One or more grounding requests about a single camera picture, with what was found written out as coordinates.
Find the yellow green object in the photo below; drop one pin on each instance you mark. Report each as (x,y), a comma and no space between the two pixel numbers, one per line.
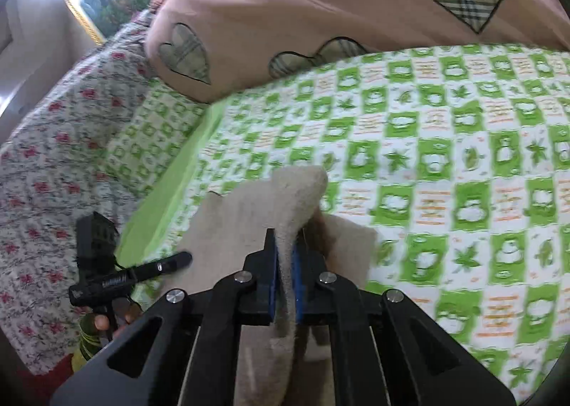
(87,343)

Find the floral blanket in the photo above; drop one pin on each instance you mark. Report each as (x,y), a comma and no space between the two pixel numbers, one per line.
(53,165)

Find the red cloth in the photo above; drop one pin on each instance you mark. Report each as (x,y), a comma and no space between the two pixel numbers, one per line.
(49,381)

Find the person's left hand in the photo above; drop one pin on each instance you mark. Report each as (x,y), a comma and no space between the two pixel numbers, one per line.
(101,322)

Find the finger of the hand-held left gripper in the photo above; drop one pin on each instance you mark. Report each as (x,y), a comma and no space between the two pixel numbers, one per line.
(164,264)

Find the green printed pillow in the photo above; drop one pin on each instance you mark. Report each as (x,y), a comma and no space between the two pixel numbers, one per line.
(156,134)

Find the green printed bed sheet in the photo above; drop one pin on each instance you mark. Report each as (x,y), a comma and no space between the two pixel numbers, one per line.
(445,165)

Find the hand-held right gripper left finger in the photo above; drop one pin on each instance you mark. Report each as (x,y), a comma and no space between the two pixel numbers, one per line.
(272,281)

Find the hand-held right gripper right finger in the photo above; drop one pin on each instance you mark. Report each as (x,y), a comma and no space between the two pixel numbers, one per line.
(297,290)

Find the beige knit sweater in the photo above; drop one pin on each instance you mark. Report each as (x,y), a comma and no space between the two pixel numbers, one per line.
(298,196)

